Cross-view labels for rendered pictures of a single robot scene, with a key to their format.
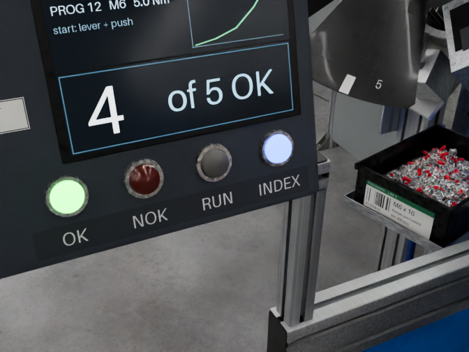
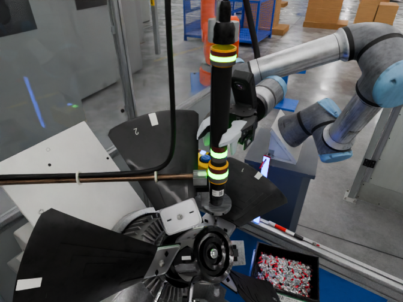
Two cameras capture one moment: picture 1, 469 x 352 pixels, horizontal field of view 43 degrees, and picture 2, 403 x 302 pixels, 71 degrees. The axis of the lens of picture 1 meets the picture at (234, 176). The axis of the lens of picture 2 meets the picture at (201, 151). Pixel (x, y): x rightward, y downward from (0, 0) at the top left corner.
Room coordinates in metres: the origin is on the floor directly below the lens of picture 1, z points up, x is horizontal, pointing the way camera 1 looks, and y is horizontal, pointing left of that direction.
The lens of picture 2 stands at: (1.31, 0.01, 1.75)
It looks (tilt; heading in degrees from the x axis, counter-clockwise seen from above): 35 degrees down; 239
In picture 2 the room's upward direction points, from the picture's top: straight up
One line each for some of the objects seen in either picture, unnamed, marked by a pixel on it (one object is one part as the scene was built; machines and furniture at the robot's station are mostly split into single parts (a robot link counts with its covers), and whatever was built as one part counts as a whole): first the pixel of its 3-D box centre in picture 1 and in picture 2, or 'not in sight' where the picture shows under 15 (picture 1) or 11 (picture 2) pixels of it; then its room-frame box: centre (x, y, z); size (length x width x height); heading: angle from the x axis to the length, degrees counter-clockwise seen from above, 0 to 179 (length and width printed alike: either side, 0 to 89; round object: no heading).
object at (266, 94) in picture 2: not in sight; (255, 103); (0.86, -0.47, 1.45); 0.08 x 0.05 x 0.08; 116
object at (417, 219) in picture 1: (439, 181); (283, 274); (0.78, -0.32, 0.85); 0.22 x 0.17 x 0.07; 131
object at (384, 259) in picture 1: (399, 228); not in sight; (1.20, -0.41, 0.46); 0.09 x 0.05 x 0.91; 26
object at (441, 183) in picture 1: (436, 186); (283, 276); (0.78, -0.31, 0.84); 0.19 x 0.14 x 0.05; 131
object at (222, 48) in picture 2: not in sight; (223, 56); (1.03, -0.38, 1.61); 0.04 x 0.04 x 0.03
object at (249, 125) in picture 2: not in sight; (242, 123); (0.97, -0.38, 1.47); 0.09 x 0.05 x 0.02; 37
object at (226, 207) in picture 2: not in sight; (213, 190); (1.04, -0.39, 1.31); 0.09 x 0.07 x 0.10; 151
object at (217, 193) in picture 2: not in sight; (219, 131); (1.03, -0.38, 1.46); 0.04 x 0.04 x 0.46
